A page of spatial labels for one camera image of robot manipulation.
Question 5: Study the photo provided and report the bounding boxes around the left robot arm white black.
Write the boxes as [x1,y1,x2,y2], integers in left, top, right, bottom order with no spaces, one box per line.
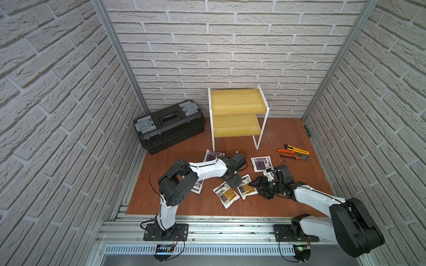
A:
[155,153,247,233]

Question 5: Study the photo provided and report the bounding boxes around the purple coffee bag left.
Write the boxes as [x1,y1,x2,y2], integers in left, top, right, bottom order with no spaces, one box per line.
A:
[203,150,225,162]

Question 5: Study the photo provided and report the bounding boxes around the controller board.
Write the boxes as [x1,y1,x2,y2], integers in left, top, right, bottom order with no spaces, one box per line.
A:
[154,244,176,262]
[293,245,311,263]

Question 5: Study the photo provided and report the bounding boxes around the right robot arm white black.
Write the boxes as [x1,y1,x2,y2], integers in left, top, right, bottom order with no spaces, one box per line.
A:
[249,165,385,258]

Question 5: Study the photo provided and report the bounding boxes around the yellow utility knife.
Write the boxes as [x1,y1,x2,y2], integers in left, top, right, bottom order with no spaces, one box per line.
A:
[285,144,310,155]

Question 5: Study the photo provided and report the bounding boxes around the black plastic toolbox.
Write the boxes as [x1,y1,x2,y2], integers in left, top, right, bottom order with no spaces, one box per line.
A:
[134,100,206,155]

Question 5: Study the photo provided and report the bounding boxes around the left controller board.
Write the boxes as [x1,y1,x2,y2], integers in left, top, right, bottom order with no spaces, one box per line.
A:
[154,244,176,262]

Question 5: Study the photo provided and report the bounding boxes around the purple coffee bag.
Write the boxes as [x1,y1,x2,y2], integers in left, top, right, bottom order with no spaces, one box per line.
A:
[203,150,225,162]
[251,156,273,172]

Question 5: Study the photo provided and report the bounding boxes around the yellow coffee bag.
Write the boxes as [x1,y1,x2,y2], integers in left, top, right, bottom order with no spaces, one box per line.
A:
[213,182,240,209]
[237,174,258,200]
[191,180,204,195]

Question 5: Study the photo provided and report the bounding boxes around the purple coffee bag right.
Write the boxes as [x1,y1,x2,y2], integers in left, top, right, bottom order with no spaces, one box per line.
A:
[251,156,273,172]

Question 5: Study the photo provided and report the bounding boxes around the white frame wooden shelf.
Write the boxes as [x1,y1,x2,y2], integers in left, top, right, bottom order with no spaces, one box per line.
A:
[208,85,270,150]

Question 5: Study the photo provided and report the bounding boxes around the orange handled pliers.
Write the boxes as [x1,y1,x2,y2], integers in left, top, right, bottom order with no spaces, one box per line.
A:
[277,149,310,161]

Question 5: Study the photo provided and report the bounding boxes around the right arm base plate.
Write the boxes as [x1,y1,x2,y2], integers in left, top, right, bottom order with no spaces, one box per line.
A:
[273,224,320,242]

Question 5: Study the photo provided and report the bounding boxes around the aluminium rail frame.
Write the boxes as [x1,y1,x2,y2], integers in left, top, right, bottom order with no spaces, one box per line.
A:
[89,215,370,257]

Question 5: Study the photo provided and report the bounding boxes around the right controller board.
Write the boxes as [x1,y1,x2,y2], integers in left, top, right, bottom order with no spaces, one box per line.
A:
[293,245,311,263]

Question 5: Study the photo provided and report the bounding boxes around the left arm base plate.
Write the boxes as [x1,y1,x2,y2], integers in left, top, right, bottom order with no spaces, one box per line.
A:
[140,223,189,241]

